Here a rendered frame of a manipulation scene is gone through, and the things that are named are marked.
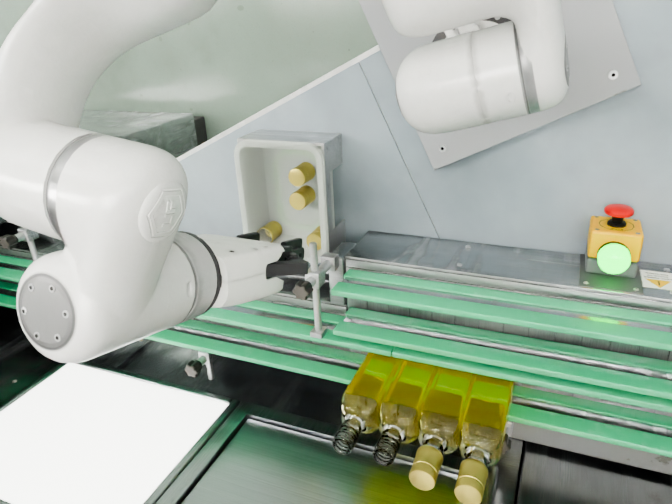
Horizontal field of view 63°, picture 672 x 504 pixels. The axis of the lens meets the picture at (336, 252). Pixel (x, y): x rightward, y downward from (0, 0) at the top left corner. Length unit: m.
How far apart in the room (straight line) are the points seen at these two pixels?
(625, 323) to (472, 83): 0.43
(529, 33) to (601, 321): 0.43
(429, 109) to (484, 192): 0.40
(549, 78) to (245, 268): 0.33
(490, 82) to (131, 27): 0.33
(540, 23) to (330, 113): 0.53
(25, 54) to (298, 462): 0.73
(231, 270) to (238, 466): 0.55
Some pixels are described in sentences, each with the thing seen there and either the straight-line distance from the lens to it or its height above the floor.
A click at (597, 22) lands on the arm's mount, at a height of 0.77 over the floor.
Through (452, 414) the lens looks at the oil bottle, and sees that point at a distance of 0.80.
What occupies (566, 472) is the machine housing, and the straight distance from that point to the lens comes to 1.03.
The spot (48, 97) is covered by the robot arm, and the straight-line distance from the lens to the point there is 0.44.
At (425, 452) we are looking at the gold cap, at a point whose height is 1.13.
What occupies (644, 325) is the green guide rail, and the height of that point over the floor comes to 0.92.
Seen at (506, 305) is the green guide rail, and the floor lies 0.92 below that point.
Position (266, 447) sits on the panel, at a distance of 0.99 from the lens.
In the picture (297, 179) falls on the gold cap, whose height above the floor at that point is 0.81.
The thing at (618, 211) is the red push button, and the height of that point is 0.81.
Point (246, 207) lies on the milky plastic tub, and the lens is 1.04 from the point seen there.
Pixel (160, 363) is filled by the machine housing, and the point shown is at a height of 0.89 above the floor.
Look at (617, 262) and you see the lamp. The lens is 0.89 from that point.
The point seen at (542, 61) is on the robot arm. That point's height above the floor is 1.09.
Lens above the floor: 1.66
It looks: 56 degrees down
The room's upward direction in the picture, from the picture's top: 136 degrees counter-clockwise
